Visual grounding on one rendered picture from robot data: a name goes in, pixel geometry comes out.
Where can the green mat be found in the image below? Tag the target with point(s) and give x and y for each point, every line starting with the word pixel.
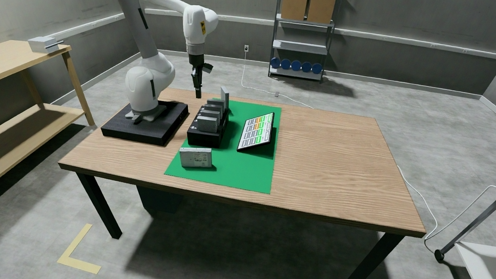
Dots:
pixel 249 169

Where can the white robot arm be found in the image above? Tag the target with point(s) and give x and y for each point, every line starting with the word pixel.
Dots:
pixel 143 88

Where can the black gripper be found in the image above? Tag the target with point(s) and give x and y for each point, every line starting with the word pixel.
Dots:
pixel 196 61

